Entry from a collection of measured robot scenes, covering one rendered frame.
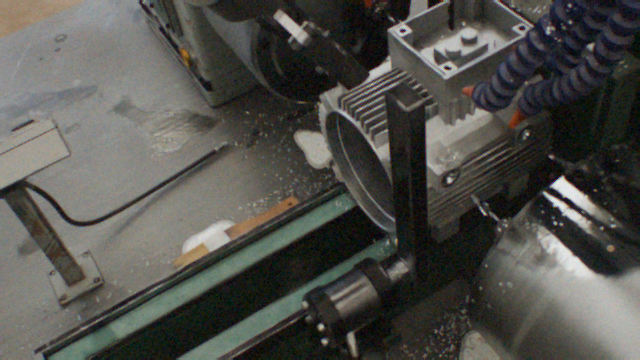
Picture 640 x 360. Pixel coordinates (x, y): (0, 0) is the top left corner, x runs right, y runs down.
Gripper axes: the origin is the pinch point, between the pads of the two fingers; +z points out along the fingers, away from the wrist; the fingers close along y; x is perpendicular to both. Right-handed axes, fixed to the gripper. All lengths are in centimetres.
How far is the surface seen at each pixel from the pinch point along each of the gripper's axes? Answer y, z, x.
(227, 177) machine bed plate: 22.0, 21.6, 25.6
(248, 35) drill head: 16.3, 1.1, 5.4
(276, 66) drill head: 14.9, 6.9, 6.2
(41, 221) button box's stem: 17.2, -4.1, 40.8
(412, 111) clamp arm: -21.0, -14.0, -1.9
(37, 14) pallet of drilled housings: 198, 73, 68
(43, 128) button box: 17.2, -12.5, 28.7
